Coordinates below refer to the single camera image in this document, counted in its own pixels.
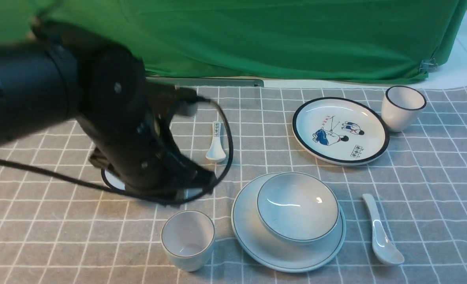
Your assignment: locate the pale cup with grey rim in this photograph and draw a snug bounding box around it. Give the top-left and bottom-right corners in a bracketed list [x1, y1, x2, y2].
[160, 210, 215, 273]

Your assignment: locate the plain white ceramic spoon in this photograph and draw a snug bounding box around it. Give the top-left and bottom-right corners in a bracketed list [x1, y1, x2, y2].
[362, 194, 405, 266]

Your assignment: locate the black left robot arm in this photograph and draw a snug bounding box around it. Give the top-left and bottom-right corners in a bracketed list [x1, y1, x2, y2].
[0, 21, 220, 205]

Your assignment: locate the pale blue ceramic bowl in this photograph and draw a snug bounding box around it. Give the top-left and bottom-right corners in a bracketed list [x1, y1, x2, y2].
[256, 172, 340, 244]

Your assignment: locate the black-rimmed cartoon plate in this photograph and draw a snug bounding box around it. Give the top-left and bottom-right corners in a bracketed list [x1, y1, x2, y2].
[291, 97, 390, 166]

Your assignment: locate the large white gold-rimmed plate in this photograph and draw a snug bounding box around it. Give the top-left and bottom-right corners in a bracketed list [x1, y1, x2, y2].
[231, 173, 346, 273]

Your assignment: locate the black-rimmed white bowl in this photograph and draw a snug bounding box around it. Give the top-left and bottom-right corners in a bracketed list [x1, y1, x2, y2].
[101, 169, 201, 199]

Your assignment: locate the green backdrop cloth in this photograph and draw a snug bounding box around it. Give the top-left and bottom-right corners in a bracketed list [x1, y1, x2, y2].
[0, 0, 467, 84]

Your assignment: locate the white cup near cartoon plate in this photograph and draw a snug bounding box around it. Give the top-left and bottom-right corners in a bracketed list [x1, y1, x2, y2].
[381, 86, 427, 133]

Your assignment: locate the grey checked tablecloth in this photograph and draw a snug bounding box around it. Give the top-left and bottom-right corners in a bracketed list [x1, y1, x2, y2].
[0, 87, 467, 284]

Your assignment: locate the metal backdrop clip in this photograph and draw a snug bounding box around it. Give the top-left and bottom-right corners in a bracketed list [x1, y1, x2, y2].
[418, 58, 439, 73]

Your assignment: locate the patterned-handle white spoon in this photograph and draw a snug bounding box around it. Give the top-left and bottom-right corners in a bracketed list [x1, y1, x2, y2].
[206, 121, 226, 163]

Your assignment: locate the grey metal table rail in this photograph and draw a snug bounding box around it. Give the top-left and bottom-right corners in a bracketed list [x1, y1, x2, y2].
[146, 76, 264, 88]

